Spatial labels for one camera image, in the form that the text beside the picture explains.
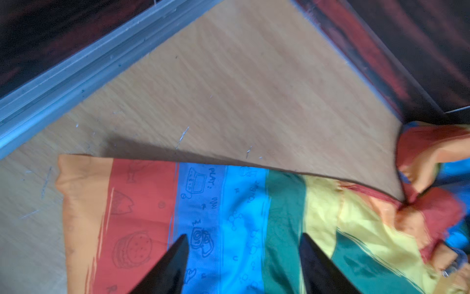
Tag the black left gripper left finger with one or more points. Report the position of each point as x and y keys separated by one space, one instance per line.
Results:
x=167 y=276

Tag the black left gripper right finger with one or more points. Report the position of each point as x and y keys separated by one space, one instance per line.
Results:
x=320 y=274

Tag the rainbow striped zip jacket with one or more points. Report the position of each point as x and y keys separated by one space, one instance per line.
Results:
x=244 y=224

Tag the aluminium frame rail left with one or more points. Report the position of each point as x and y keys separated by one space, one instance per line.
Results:
x=40 y=102

